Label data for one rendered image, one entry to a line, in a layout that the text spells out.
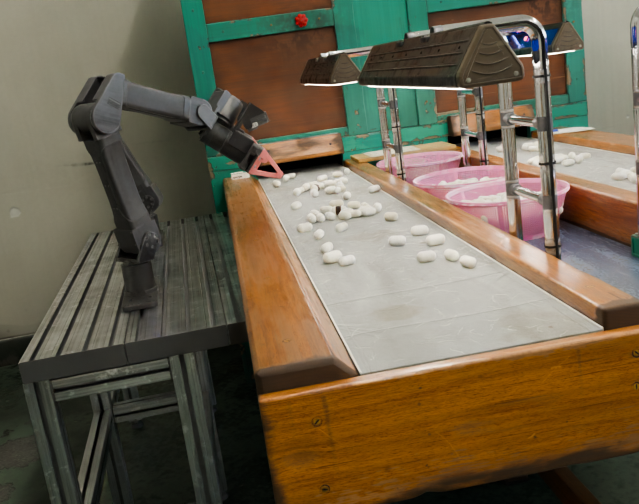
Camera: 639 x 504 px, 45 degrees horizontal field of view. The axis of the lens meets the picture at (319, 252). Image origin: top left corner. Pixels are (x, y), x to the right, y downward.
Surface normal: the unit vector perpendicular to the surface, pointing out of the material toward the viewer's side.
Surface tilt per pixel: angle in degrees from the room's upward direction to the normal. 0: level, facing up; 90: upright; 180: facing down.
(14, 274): 90
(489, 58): 90
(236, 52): 90
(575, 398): 90
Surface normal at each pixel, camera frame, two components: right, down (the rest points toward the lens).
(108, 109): 0.76, 0.05
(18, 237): 0.18, 0.21
